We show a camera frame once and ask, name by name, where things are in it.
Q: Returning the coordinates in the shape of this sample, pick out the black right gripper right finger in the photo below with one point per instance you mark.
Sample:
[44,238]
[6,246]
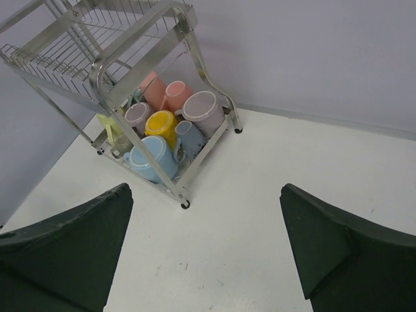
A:
[345,262]

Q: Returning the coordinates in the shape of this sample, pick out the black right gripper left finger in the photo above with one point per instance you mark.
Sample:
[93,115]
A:
[66,262]

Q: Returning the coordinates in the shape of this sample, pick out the pale green mug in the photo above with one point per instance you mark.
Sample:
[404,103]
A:
[112,129]

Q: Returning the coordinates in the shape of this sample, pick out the lilac mug black handle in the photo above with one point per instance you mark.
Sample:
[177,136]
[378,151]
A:
[137,116]

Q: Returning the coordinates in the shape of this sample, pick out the yellow mug black handle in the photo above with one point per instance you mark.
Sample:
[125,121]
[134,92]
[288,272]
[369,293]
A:
[163,123]

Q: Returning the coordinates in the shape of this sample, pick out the grey white small mug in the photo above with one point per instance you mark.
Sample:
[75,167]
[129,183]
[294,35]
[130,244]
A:
[192,139]

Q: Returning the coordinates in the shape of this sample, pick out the tall pink cup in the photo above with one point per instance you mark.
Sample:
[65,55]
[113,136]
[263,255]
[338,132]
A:
[153,89]

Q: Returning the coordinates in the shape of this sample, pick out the lilac mug with handle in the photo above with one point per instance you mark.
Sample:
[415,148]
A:
[204,111]

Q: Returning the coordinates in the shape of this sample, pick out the small olive cup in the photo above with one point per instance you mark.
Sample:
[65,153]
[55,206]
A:
[122,146]

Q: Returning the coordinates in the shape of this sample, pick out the stainless steel dish rack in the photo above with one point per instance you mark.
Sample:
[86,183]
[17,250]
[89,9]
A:
[97,52]

